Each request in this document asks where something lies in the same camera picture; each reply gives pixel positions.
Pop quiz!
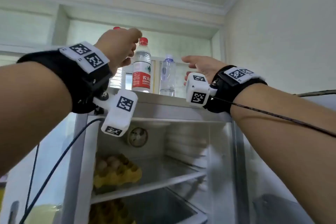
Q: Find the person's left hand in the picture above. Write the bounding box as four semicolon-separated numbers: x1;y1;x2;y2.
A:
94;28;143;75

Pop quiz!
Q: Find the person's right hand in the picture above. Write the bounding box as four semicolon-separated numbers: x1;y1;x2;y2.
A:
181;56;228;86

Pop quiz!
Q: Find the unlabelled clear water bottle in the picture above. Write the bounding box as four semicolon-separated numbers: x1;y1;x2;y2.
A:
109;26;127;90

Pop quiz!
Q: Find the red-labelled water bottle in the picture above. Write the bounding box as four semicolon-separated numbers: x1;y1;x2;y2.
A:
132;37;152;93

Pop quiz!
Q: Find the blue-capped clear bottle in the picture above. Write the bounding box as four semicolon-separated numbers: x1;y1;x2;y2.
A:
159;54;176;97

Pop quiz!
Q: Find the white door shelf bin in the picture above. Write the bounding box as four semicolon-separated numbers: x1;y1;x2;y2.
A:
252;194;308;224

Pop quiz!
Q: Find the person's right forearm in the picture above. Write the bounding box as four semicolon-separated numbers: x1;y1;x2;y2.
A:
230;83;336;224

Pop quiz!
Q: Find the person's left forearm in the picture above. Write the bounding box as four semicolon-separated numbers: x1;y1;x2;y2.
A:
0;61;73;177

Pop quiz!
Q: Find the white refrigerator body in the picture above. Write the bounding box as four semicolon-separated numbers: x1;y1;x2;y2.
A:
62;87;250;224

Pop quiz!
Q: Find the black right wrist band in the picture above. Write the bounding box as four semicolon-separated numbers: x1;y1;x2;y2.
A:
203;65;268;114

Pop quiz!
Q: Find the black wrist band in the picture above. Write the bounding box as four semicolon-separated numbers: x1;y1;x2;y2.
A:
203;65;268;114
16;41;113;114

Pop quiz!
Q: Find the black left wrist band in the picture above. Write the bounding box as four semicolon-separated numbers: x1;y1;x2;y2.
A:
16;41;113;114

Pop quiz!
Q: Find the yellow egg tray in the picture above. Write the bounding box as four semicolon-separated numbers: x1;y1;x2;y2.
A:
93;153;142;189
89;199;136;224

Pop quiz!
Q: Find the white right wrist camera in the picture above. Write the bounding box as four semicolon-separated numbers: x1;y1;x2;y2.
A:
185;72;218;108

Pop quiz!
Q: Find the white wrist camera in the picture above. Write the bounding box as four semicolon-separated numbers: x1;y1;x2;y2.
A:
185;72;218;108
93;89;139;137

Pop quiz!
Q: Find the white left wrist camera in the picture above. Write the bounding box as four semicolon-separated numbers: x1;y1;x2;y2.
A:
93;89;139;137

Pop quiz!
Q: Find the black right camera cable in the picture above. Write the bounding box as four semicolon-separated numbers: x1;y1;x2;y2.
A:
210;96;336;138

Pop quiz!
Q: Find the black camera cable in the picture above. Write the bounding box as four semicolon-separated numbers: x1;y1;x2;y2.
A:
210;96;336;138
18;117;105;224

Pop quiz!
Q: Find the black left camera cable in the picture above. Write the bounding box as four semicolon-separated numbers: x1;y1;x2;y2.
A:
18;117;105;224

